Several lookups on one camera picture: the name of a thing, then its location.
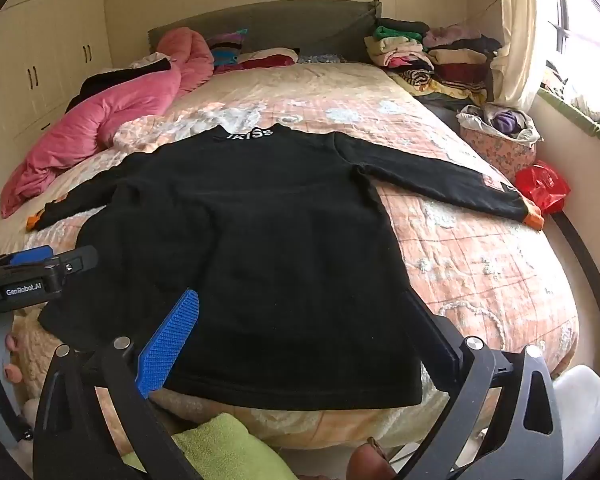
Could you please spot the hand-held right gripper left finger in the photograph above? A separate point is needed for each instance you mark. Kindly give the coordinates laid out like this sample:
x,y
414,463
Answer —
x,y
170,345

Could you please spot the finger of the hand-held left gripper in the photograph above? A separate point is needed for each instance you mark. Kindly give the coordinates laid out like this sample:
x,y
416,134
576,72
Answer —
x,y
80,259
30,255

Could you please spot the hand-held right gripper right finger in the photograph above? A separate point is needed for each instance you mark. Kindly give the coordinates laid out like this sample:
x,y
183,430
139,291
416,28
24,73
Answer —
x,y
437,340

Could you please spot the black t-shirt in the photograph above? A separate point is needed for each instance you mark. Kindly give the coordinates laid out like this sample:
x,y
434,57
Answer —
x,y
260,240

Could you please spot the pile of folded clothes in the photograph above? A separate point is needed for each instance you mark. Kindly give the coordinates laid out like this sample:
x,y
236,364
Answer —
x,y
440,60

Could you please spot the person's left hand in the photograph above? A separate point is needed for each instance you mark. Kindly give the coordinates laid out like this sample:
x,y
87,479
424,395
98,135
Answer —
x,y
12,372

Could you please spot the orange plaid tufted blanket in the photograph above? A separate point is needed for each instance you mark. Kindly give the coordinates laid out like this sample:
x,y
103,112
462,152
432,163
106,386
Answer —
x,y
480,270

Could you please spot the green fleece cloth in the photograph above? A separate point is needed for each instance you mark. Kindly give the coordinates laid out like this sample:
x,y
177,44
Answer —
x,y
215,445

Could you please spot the pink duvet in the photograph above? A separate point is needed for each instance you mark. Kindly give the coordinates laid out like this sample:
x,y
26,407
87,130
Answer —
x,y
90,125

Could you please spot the brown rounded object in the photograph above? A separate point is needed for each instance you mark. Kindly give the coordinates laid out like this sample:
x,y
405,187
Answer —
x,y
367,462

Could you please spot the white cloth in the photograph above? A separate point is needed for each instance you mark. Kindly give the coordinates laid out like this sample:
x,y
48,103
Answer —
x,y
582,410

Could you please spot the black garment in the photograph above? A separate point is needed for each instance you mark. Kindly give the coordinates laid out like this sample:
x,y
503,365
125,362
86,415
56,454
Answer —
x,y
105,82

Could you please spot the red plastic bag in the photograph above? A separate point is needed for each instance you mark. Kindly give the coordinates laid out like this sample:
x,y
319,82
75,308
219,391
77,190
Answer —
x,y
542,185

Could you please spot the floral laundry basket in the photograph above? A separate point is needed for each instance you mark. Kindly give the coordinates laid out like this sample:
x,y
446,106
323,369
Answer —
x,y
495,152

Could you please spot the cream wardrobe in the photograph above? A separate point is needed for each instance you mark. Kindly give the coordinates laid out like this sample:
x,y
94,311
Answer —
x,y
45,35

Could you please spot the purple cloth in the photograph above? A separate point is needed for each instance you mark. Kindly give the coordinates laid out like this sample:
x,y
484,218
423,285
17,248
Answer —
x,y
505,122

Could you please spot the striped pillow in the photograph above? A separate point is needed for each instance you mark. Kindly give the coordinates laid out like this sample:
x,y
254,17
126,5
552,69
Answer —
x,y
225,47

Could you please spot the green windowsill cover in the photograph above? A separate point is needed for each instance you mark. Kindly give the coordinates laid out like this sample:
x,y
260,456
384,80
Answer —
x,y
575,115

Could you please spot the dark red cloth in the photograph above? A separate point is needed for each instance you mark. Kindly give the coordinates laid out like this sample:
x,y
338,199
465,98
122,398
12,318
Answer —
x,y
265,62

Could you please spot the cream pillow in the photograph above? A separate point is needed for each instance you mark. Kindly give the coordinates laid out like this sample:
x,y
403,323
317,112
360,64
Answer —
x,y
272,52

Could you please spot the green bed headboard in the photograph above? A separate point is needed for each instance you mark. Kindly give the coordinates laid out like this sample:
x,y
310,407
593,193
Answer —
x,y
290,30

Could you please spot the cream curtain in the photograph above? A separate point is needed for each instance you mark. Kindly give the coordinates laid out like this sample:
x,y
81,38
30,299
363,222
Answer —
x,y
520,35

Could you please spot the window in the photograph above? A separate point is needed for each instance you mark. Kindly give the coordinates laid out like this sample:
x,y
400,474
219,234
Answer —
x,y
595,20

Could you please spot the black bed frame rail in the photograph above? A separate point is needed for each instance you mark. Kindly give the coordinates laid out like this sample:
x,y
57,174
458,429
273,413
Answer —
x,y
585,255

